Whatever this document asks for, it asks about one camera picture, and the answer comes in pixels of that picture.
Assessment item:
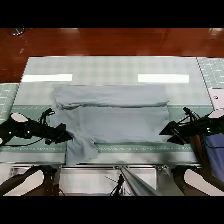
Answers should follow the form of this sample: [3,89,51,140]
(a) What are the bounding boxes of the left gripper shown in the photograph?
[43,122,73,146]

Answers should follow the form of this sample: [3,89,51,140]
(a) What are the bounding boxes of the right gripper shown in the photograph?
[158,120,202,146]

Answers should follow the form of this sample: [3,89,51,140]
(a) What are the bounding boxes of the grey T-shirt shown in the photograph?
[49,83,172,167]

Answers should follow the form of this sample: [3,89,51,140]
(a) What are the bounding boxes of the blue garment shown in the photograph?
[202,132,224,184]

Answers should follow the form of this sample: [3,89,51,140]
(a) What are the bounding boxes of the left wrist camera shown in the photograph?
[40,107,56,126]

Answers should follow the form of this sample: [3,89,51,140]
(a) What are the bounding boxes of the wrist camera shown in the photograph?
[40,107,56,126]
[182,106,202,124]

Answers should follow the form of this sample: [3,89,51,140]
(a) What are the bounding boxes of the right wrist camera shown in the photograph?
[182,106,202,124]

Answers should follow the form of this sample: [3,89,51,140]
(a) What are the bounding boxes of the silver frame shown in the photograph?
[0,162,224,196]

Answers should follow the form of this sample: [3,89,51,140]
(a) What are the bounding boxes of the black cable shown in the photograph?
[105,173,126,196]

